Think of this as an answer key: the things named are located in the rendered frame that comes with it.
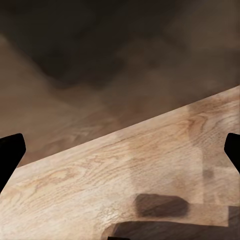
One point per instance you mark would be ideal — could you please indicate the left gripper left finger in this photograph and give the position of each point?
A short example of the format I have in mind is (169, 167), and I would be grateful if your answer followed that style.
(12, 149)

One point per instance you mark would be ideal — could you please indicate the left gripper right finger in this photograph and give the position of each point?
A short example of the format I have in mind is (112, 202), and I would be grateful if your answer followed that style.
(232, 149)

